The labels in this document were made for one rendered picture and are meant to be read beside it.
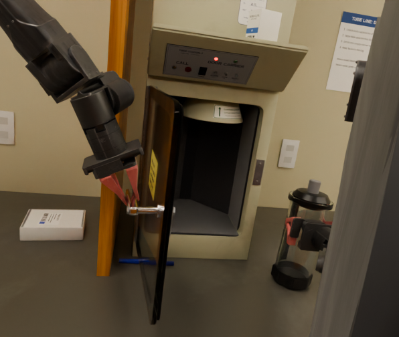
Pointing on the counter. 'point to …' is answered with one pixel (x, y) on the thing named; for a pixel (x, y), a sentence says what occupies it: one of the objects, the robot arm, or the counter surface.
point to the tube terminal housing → (223, 26)
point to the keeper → (258, 172)
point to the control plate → (175, 53)
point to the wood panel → (110, 200)
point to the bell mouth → (212, 111)
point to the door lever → (138, 206)
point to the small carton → (264, 25)
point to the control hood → (270, 63)
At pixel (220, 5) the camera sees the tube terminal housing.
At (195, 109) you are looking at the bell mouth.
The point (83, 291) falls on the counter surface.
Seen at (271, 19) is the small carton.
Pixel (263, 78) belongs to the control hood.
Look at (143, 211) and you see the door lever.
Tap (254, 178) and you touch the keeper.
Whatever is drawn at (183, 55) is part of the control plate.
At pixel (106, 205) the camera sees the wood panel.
